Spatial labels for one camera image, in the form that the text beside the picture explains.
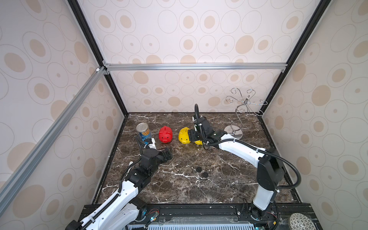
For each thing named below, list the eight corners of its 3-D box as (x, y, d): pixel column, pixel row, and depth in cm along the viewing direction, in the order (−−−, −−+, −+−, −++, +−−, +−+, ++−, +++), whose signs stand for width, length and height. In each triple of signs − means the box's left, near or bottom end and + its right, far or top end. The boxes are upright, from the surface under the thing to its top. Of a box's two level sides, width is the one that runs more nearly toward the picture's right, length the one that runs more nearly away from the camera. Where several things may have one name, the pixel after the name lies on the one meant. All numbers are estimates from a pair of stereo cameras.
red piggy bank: (160, 145, 103) (158, 136, 94) (161, 134, 109) (159, 125, 100) (171, 145, 103) (170, 136, 94) (172, 134, 109) (171, 125, 100)
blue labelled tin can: (139, 141, 105) (135, 131, 96) (141, 132, 110) (137, 122, 101) (150, 141, 105) (147, 131, 96) (152, 132, 110) (149, 122, 101)
